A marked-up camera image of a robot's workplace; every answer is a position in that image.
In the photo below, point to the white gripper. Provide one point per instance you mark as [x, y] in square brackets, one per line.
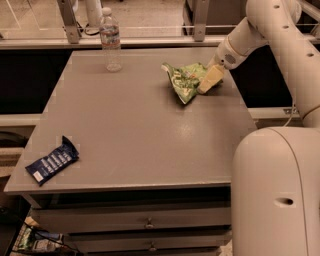
[224, 59]

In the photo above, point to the green jalapeno chip bag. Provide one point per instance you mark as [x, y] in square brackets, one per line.
[186, 79]

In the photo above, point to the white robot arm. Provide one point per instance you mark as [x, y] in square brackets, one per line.
[275, 187]

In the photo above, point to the blue rxbar blueberry wrapper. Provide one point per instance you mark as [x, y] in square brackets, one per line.
[48, 166]

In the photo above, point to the clear plastic water bottle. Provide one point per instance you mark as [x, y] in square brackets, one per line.
[110, 40]

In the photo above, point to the grey drawer cabinet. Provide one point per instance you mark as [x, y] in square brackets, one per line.
[137, 143]

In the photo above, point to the lower grey drawer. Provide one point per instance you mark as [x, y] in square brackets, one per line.
[149, 240]

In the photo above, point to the grey drawer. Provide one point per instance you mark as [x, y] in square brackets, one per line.
[149, 240]
[134, 217]

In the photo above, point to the upper grey drawer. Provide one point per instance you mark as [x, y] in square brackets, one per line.
[134, 217]

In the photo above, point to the clutter items on floor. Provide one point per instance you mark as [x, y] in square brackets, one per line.
[32, 241]

